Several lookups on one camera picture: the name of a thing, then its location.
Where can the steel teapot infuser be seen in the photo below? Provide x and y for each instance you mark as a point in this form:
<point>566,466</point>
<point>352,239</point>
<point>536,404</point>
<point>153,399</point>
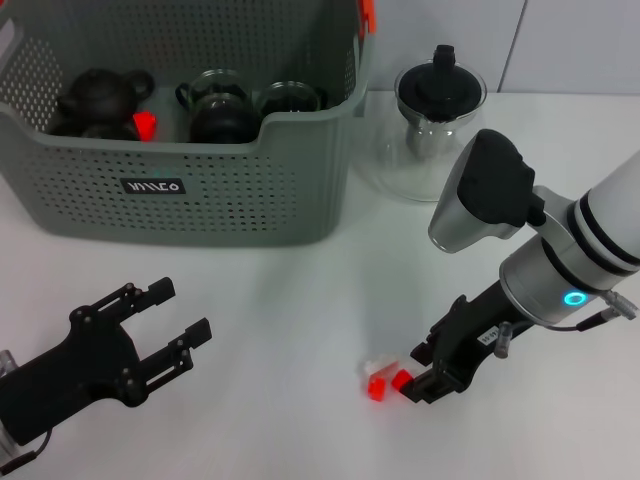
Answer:
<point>425,140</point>

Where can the clear glass teapot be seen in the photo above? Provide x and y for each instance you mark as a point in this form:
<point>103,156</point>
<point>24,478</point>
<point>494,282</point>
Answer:
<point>395,165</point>

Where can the translucent white brick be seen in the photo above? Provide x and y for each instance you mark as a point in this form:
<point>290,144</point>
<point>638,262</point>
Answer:
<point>377,365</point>

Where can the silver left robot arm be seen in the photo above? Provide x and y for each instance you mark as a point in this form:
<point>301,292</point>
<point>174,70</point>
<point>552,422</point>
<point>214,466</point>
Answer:
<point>5,361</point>

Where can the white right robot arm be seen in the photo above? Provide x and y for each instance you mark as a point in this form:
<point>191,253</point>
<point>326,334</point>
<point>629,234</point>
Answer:
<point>615,210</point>

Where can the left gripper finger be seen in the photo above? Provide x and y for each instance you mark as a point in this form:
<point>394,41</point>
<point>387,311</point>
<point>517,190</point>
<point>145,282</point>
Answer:
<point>175,357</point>
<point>130,295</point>

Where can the dark clay teapot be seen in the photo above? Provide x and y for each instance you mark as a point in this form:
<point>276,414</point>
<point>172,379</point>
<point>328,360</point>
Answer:
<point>102,97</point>

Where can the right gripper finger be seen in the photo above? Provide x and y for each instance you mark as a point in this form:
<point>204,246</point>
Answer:
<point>422,352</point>
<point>431,391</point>

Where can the small red brick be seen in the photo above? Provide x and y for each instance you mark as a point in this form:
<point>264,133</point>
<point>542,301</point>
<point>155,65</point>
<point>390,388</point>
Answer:
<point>401,380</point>
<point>376,390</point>

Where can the large red sloped brick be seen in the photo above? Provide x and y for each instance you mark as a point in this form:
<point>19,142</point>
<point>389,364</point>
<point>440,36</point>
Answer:
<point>145,125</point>

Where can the black glass teapot lid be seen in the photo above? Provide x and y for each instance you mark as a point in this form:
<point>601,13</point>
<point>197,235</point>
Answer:
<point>440,87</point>

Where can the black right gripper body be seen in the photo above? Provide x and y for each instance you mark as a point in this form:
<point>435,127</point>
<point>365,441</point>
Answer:
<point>475,335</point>

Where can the grey-green perforated storage bin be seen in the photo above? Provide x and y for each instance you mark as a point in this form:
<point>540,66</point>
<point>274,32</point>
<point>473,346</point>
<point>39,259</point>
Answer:
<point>225,200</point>

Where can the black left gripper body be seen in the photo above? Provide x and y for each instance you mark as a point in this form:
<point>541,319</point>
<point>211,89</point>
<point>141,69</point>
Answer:
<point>85,365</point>

